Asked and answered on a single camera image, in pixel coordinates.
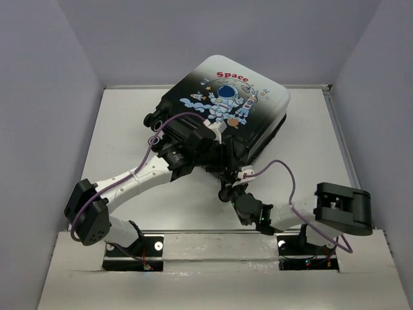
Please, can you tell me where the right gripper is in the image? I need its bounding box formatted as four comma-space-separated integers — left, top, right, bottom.
217, 174, 247, 210

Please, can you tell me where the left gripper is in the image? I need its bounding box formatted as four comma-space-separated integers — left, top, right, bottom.
194, 139, 243, 173

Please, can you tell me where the black and white suitcase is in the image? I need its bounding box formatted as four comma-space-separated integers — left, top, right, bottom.
143, 55, 290, 177

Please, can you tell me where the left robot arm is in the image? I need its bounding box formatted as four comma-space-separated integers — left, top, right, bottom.
64, 127, 223, 255

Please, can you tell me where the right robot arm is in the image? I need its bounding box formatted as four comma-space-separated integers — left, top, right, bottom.
218, 182, 374, 253

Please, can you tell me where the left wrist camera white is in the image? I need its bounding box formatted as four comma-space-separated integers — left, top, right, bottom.
203, 119, 227, 144

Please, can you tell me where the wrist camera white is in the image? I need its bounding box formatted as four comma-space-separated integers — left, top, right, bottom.
232, 165, 256, 187
203, 119, 227, 144

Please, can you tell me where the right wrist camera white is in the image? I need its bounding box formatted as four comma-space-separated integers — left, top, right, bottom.
232, 165, 256, 187

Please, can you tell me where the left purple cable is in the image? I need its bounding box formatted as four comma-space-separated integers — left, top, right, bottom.
69, 112, 207, 243

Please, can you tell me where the purple cable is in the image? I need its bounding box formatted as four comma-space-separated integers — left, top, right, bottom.
248, 159, 353, 253
69, 112, 207, 243

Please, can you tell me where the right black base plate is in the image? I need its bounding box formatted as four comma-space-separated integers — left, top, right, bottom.
277, 235, 339, 271

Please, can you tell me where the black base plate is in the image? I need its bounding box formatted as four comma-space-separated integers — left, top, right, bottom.
277, 235, 339, 271
101, 234, 165, 273

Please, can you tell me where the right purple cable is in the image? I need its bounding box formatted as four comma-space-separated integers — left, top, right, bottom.
248, 159, 353, 253

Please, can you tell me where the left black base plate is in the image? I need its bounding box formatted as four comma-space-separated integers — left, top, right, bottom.
101, 234, 165, 273

